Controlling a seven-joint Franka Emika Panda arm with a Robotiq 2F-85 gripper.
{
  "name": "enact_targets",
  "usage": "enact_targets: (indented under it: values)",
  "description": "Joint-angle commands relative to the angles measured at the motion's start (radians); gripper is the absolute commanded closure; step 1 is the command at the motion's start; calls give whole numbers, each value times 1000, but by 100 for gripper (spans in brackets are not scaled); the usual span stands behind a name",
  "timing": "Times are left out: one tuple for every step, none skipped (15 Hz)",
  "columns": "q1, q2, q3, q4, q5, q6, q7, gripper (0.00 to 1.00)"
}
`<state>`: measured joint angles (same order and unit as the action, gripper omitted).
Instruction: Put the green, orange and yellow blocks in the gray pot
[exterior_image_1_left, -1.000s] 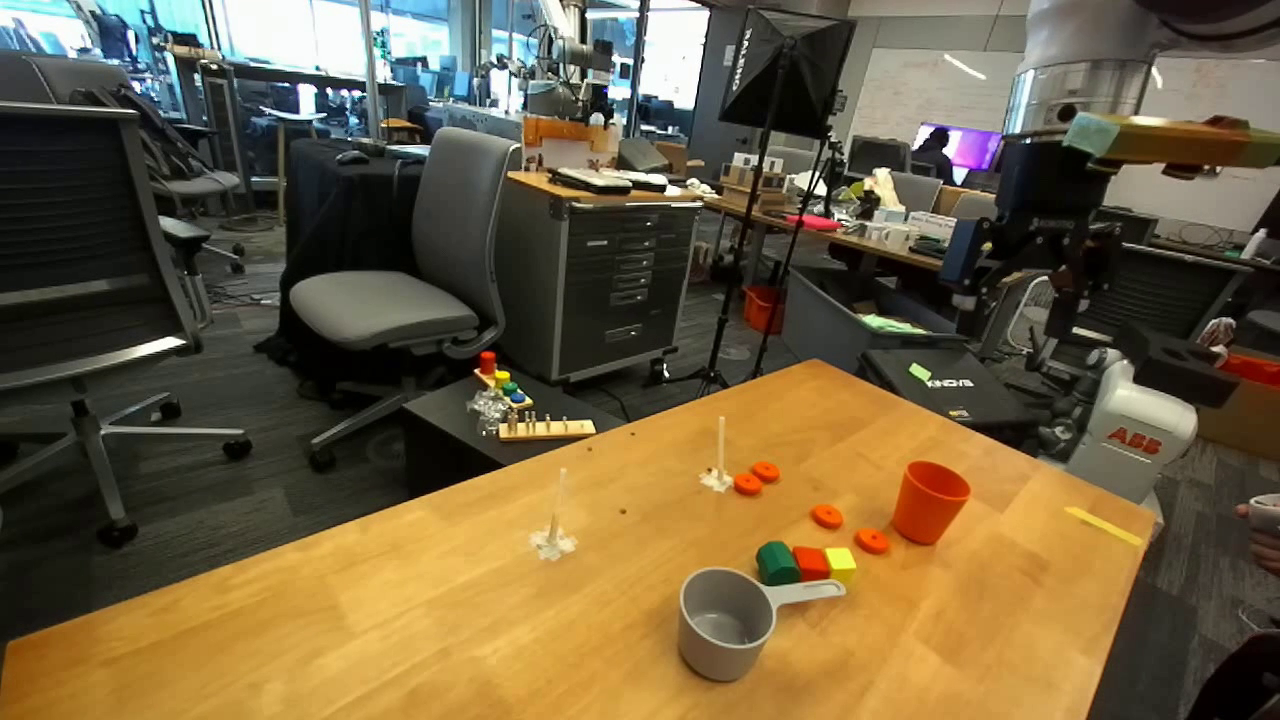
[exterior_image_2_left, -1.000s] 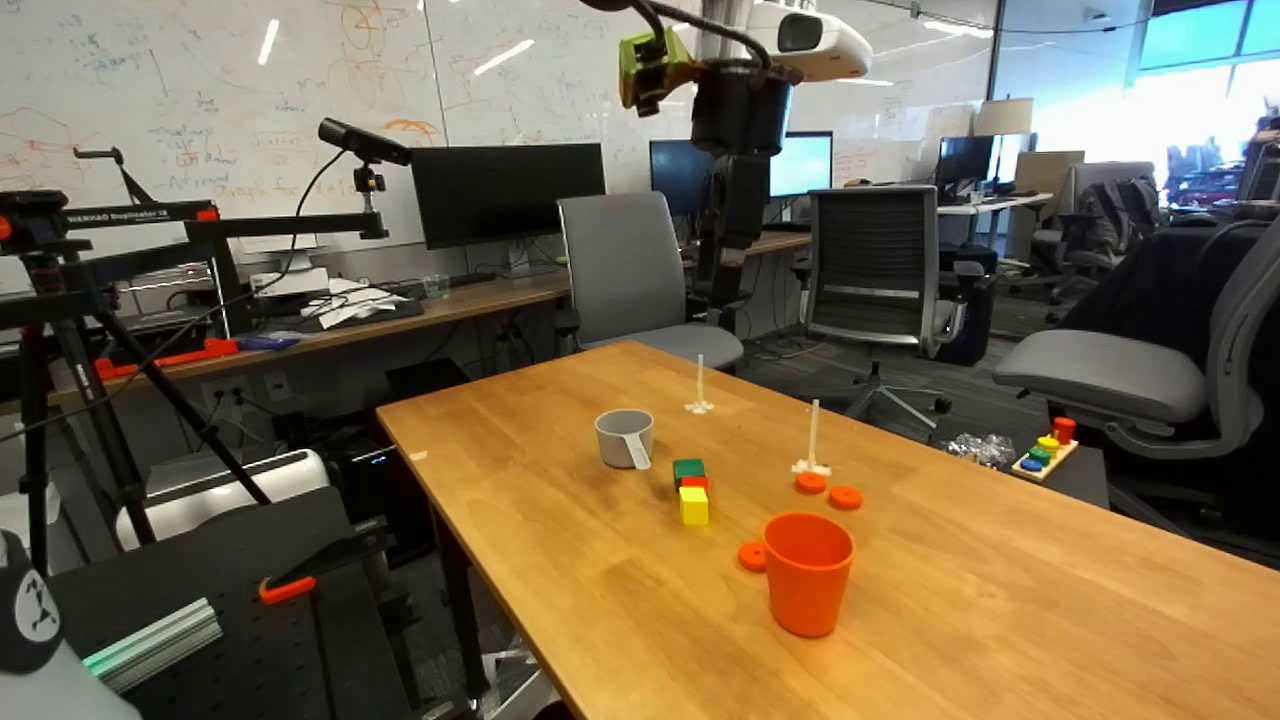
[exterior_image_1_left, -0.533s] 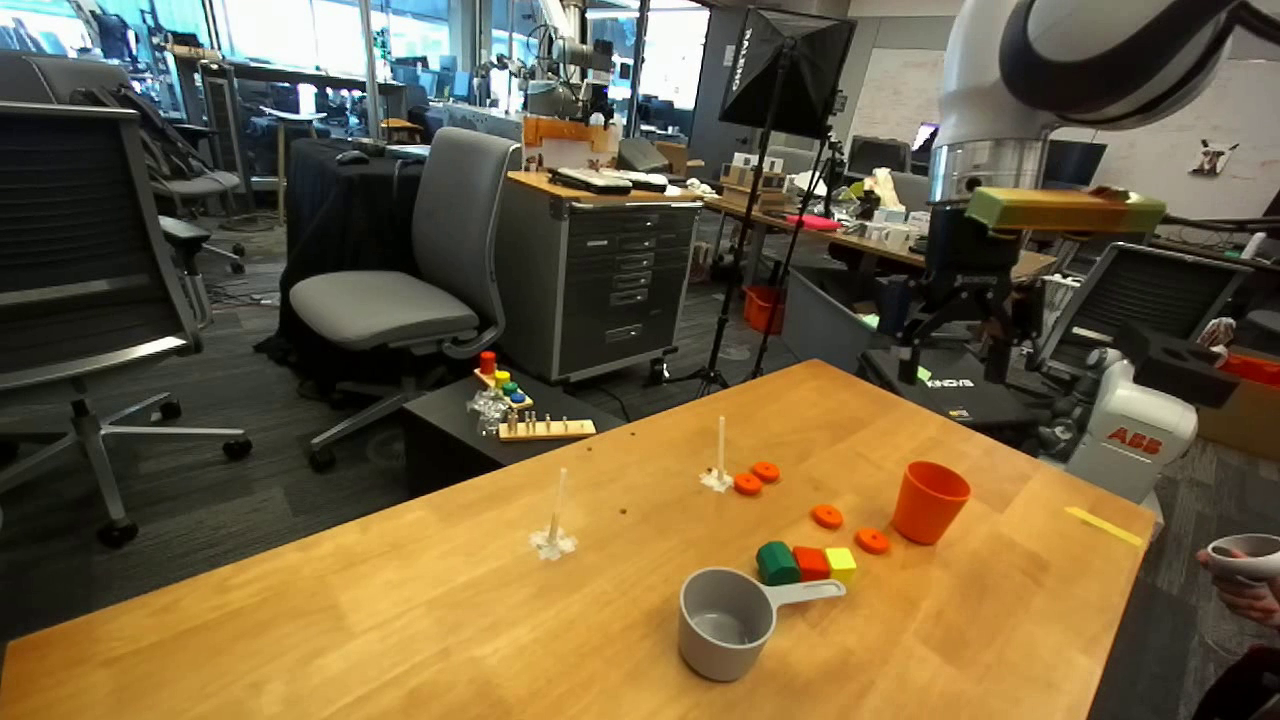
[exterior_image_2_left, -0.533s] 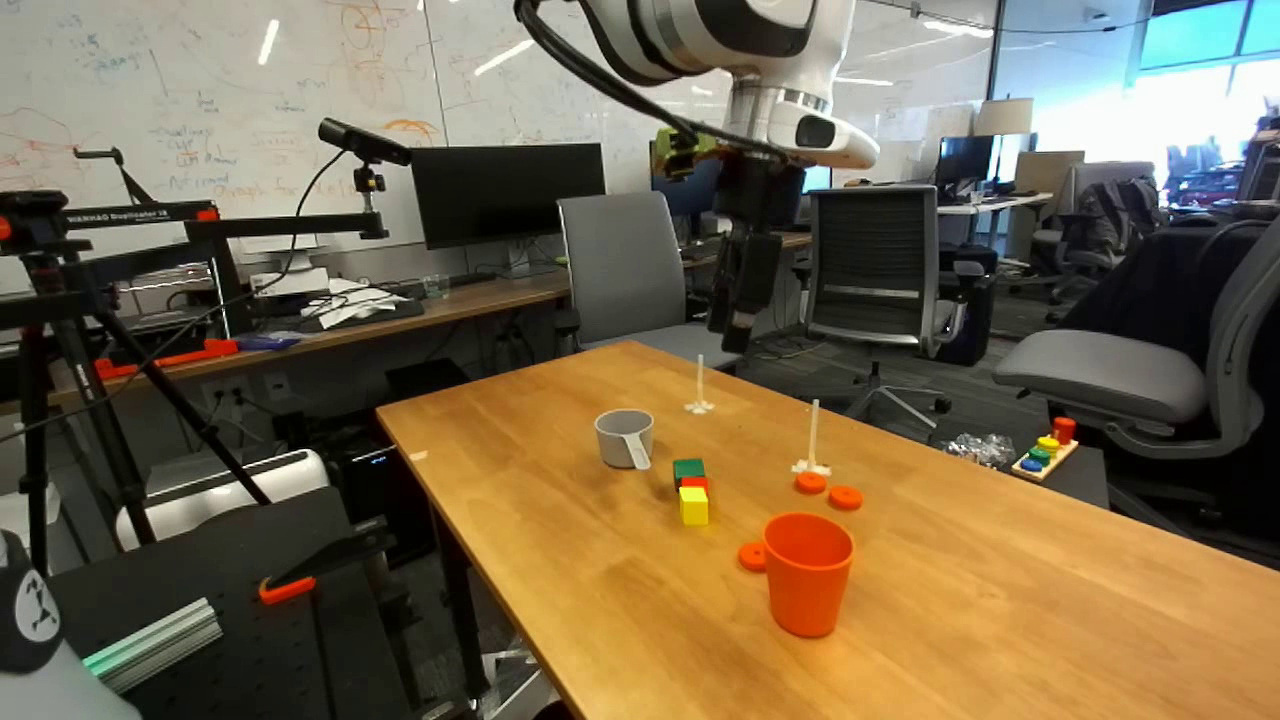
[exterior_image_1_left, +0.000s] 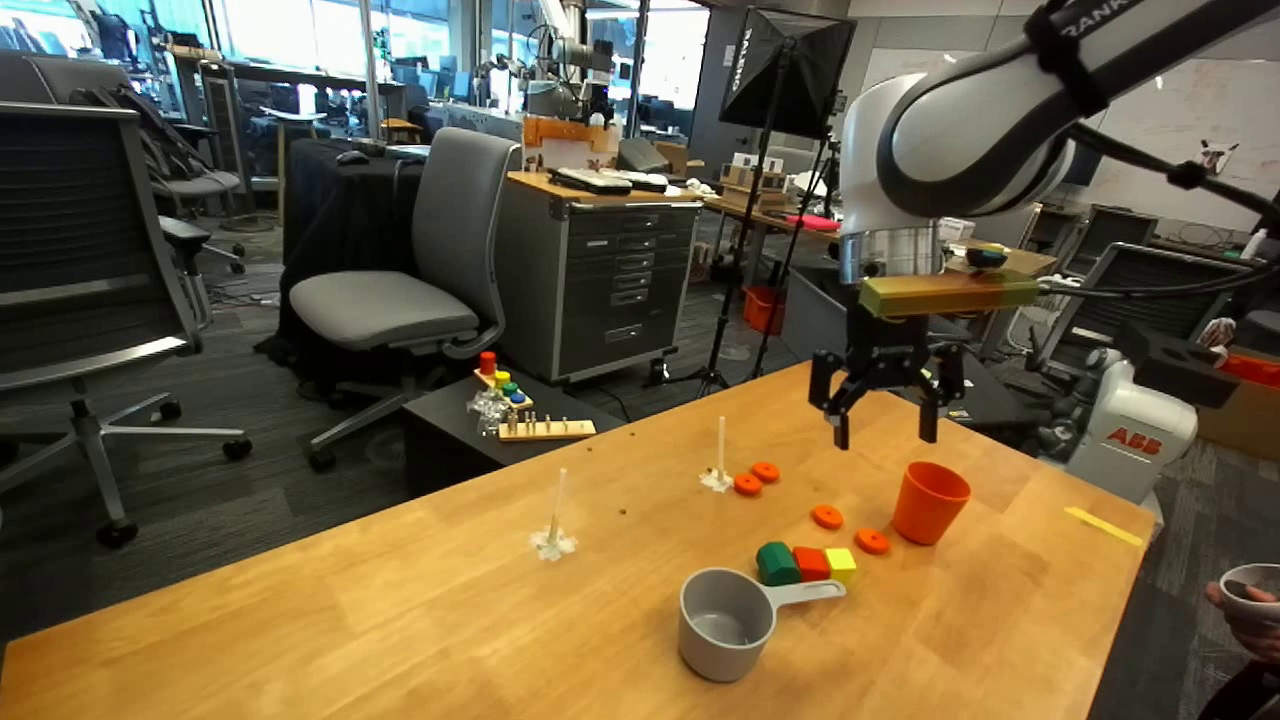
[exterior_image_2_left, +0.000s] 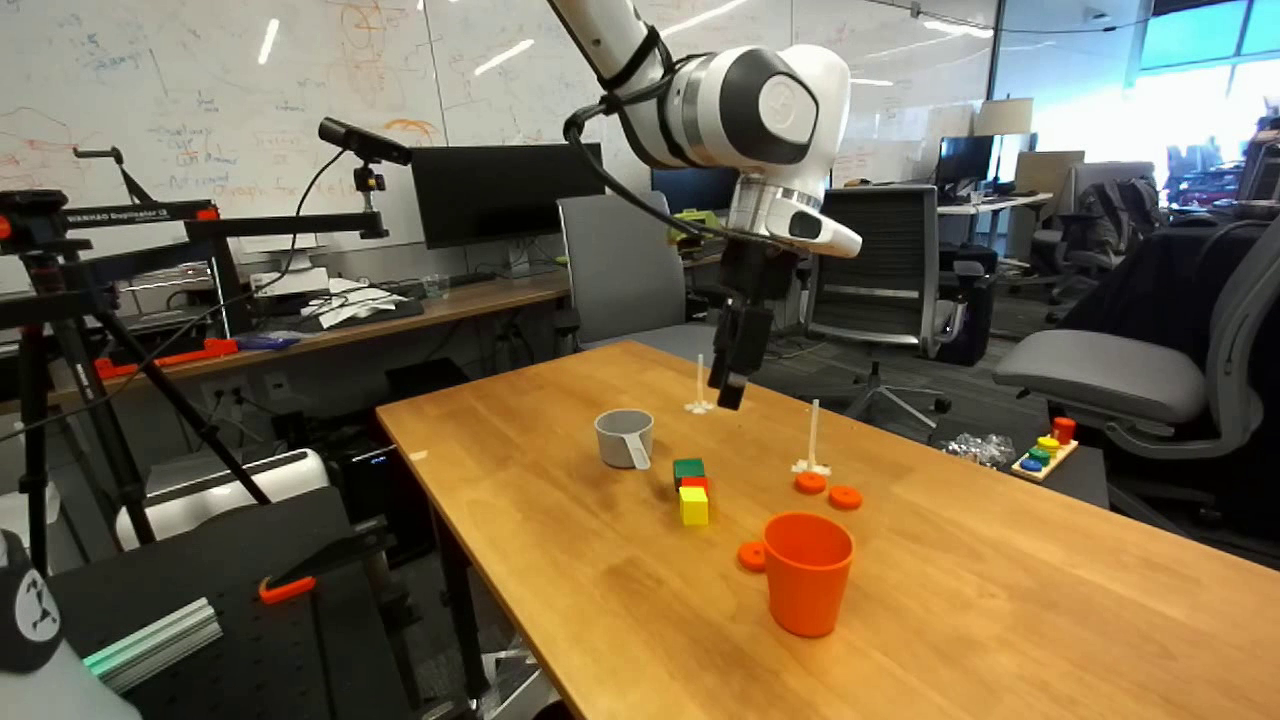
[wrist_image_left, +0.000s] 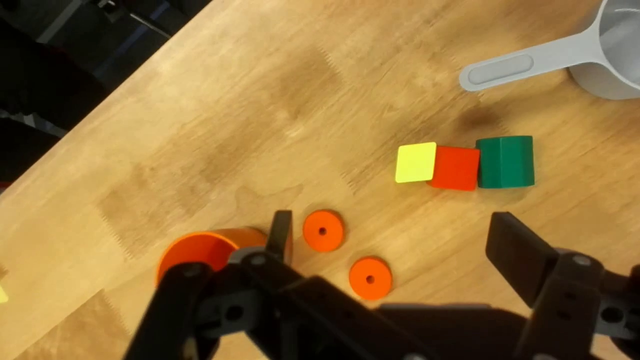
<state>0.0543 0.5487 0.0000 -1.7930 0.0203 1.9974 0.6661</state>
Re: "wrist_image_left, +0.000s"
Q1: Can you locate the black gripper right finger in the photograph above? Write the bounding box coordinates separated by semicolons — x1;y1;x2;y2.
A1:
484;210;640;360

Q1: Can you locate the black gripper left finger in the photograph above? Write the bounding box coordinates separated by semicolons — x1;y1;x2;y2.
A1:
123;208;428;360

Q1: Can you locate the green block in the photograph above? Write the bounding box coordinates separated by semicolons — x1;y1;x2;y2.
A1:
475;133;537;189

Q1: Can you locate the orange block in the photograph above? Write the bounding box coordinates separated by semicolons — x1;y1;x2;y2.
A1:
428;143;482;194

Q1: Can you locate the yellow block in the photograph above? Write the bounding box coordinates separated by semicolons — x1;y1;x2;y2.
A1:
395;139;440;186

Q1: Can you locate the orange plastic cup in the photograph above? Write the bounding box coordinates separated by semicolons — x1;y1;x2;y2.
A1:
156;226;296;285

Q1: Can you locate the orange disc with hole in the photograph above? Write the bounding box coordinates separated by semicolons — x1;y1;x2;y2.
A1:
346;254;396;303
302;208;349;254

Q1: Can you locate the gray pot with handle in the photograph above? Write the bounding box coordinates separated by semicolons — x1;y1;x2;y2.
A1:
459;0;640;101

